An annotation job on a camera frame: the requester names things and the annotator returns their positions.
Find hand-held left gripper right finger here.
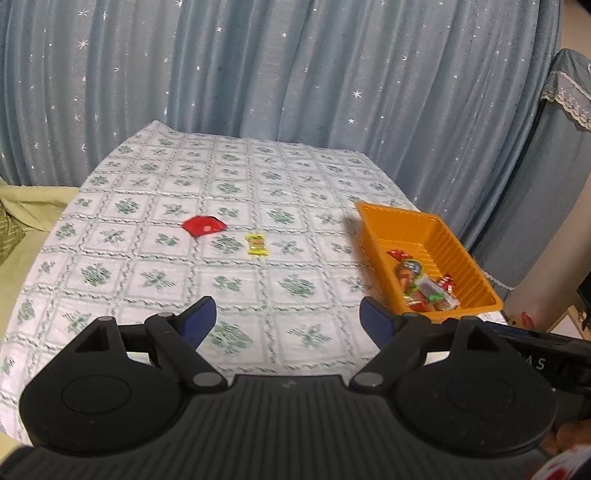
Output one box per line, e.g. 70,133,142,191
348,296,513,391

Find blue star-print curtain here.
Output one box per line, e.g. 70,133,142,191
0,0,561,252

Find wooden frame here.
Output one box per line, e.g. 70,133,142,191
558,276,591,341

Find yellow bedding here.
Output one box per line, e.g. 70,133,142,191
0,179,80,352

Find green and black snack packet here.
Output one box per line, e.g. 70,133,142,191
394,259,424,293

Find small yellow candy packet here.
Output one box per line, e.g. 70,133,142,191
244,233,269,258

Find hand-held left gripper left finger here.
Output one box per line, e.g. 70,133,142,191
55,295,229,391

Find red snack packet white label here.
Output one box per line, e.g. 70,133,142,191
181,214,229,237

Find orange plastic tray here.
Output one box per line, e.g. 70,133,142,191
355,201,504,325

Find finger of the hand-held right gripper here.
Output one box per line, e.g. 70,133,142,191
485,321,561,346

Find blue lace-trimmed cover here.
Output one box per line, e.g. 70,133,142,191
473,48,591,291

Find red and white printed cloth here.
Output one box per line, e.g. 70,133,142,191
538,445,591,480

